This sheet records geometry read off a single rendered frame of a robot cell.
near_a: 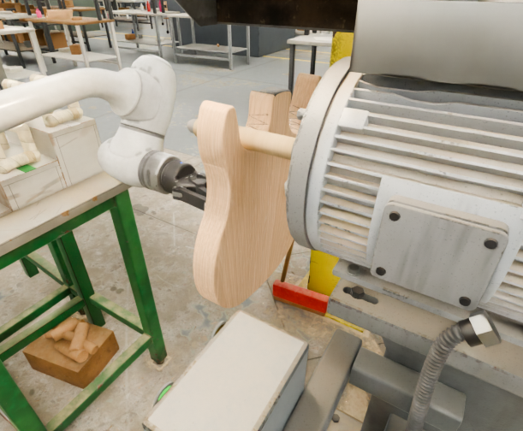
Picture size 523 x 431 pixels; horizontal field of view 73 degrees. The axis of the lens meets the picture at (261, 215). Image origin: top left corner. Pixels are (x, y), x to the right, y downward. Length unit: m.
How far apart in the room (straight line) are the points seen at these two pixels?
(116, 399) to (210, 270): 1.25
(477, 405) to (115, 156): 0.78
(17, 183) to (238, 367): 0.89
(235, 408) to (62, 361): 1.47
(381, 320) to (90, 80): 0.65
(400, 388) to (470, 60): 0.37
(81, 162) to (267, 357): 0.96
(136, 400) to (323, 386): 1.32
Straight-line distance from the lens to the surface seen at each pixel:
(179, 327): 1.91
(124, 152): 0.84
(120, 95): 0.81
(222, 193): 0.54
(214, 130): 0.48
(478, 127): 0.38
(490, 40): 0.36
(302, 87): 0.74
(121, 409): 1.74
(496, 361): 0.47
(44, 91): 0.75
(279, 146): 0.51
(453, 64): 0.36
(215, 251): 0.56
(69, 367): 1.77
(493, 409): 0.55
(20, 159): 1.17
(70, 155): 1.20
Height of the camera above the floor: 1.45
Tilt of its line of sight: 33 degrees down
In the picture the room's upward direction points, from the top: straight up
